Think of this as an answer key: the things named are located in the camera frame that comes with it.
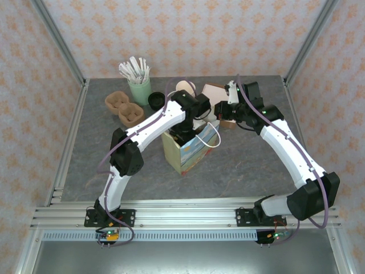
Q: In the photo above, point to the left aluminium side rail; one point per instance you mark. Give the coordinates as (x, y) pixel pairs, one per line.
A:
(69, 137)

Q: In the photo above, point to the horizontal aluminium frame rail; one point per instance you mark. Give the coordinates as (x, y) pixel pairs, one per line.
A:
(185, 217)

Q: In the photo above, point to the mint green straw holder cup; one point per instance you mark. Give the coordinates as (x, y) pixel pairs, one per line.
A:
(139, 94)

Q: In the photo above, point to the right aluminium corner post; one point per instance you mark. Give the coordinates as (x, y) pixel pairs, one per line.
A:
(315, 28)

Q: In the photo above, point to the grey metal panel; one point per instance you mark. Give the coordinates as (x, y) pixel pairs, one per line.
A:
(182, 259)

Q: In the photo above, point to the left aluminium corner post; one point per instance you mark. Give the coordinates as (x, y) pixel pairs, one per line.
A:
(58, 40)

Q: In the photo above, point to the left small circuit board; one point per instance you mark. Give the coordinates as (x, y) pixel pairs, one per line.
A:
(111, 235)

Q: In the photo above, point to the small circuit board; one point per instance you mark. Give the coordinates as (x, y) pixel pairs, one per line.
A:
(275, 235)
(111, 235)

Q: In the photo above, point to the aluminium corner post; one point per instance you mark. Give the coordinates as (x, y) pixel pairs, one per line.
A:
(58, 40)
(315, 28)

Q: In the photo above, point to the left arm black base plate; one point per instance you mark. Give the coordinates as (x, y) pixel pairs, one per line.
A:
(128, 217)

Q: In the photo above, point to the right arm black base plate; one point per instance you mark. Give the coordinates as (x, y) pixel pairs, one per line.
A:
(242, 217)

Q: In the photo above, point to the white paper carry bag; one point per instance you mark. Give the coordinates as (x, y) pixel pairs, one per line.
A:
(194, 154)

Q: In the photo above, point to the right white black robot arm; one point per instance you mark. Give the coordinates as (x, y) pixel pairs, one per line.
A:
(285, 148)

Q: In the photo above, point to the right small circuit board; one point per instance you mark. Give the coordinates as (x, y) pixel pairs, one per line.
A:
(275, 235)

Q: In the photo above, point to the stack of brown pulp carriers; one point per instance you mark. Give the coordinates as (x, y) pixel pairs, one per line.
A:
(131, 114)

